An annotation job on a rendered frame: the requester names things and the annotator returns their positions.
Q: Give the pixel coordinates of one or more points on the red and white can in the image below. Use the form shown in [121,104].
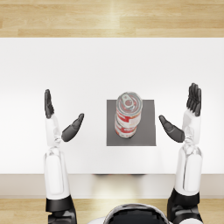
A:
[129,109]
[124,131]

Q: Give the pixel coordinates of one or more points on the dark round robot body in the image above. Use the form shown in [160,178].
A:
[135,214]

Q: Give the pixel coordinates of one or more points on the dark grey square mat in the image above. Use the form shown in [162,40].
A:
[145,131]

